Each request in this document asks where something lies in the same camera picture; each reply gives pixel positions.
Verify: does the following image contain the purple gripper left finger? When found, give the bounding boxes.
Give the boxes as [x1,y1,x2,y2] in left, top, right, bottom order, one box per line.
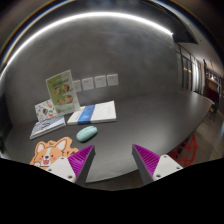
[47,145,95,186]

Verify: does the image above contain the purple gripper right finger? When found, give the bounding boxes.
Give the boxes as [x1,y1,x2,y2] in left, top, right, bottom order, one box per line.
[132,144,182,185]

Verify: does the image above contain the corgi dog mouse pad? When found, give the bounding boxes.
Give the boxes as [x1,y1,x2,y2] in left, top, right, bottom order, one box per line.
[30,137,79,170]

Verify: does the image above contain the light teal computer mouse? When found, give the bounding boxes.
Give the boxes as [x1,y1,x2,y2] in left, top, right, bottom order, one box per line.
[76,126,98,142]

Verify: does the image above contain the grey patterned notebook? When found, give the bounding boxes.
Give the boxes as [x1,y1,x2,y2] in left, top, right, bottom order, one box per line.
[30,116,66,139]

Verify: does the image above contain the white book with blue band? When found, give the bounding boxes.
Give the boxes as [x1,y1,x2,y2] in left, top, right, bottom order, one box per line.
[67,101,117,125]

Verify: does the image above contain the small white patterned card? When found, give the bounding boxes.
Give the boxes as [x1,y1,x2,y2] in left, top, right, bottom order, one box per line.
[35,99,56,121]

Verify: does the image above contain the green standing picture book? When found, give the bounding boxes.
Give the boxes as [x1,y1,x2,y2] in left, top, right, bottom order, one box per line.
[46,70,80,115]

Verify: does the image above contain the curved led light strip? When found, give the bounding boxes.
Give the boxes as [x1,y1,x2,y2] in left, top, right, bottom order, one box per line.
[0,11,173,82]

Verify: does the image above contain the red wire chair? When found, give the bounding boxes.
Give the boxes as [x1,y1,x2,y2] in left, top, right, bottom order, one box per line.
[168,134,197,168]

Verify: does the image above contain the white wall socket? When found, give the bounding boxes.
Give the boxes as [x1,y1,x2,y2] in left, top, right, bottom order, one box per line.
[107,74,119,86]
[73,80,82,92]
[82,78,94,91]
[94,75,107,88]

